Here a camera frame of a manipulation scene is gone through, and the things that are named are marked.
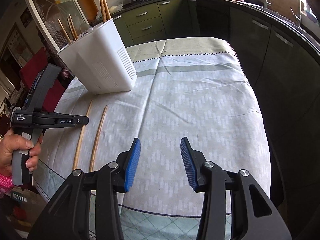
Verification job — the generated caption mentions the clear plastic spoon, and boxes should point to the clear plastic spoon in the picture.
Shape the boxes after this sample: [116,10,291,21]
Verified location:
[80,23,94,37]

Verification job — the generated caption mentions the wooden chopstick five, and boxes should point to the wooden chopstick five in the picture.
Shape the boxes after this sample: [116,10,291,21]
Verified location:
[68,14,78,40]

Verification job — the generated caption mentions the wooden cutting board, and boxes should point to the wooden cutting board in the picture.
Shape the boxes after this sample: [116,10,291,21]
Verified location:
[267,0,297,21]

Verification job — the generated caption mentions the chrome kitchen faucet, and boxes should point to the chrome kitchen faucet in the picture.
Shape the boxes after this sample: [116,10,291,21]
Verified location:
[290,0,302,27]

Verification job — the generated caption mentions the green lower cabinets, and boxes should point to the green lower cabinets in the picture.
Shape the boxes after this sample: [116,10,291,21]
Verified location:
[112,0,200,47]

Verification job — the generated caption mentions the wooden chopstick four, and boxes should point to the wooden chopstick four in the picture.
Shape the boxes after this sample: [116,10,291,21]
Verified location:
[99,0,107,23]

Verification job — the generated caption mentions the person's left hand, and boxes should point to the person's left hand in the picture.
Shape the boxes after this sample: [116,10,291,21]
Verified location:
[0,128,43,177]

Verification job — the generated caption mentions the white plastic utensil holder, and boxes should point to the white plastic utensil holder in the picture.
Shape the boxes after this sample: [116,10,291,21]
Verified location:
[58,19,137,94]

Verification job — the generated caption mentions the wooden chopstick six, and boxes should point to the wooden chopstick six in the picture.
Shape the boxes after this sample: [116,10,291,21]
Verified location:
[101,0,111,22]

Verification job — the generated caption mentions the wooden chopstick two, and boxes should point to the wooden chopstick two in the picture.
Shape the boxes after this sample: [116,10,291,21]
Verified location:
[72,100,93,170]

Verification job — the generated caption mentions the glass sliding door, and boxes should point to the glass sliding door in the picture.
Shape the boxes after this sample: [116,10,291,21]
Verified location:
[25,0,88,53]

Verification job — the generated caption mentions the wooden chopstick one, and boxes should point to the wooden chopstick one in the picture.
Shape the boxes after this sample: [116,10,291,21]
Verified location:
[57,18,72,44]

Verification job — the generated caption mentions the red chair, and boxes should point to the red chair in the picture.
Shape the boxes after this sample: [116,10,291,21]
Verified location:
[20,48,68,113]

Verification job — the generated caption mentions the patterned tablecloth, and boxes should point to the patterned tablecloth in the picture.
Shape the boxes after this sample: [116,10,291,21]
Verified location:
[34,37,271,239]

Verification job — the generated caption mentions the wooden chopstick three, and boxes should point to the wooden chopstick three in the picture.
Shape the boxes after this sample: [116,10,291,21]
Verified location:
[89,105,107,172]

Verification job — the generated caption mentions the wooden chopstick seven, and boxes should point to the wooden chopstick seven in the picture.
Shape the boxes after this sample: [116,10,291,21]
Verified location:
[67,17,76,41]

